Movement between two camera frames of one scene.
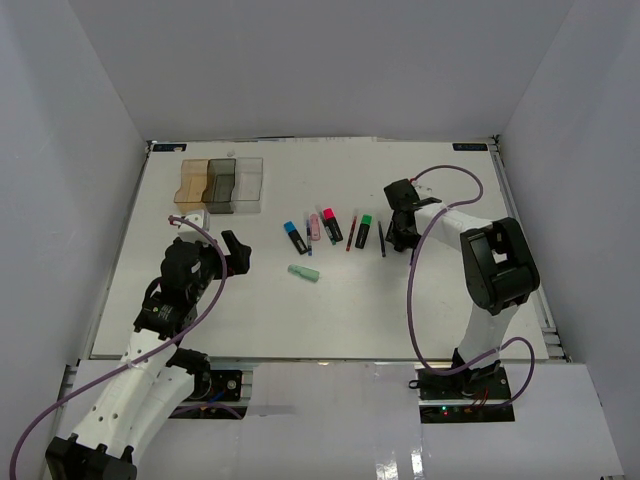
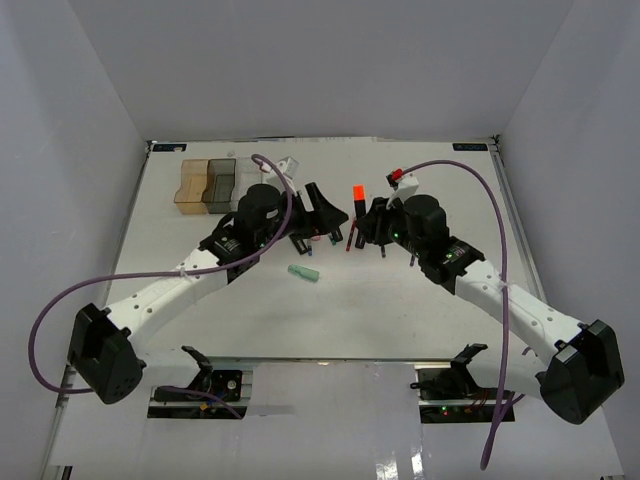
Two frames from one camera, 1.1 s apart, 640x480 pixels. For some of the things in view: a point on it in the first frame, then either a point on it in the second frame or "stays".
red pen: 351,233 stays
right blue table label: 469,146 stays
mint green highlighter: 305,272 stays
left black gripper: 238,262 → 323,219
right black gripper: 396,238 → 373,223
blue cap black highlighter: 296,237 stays
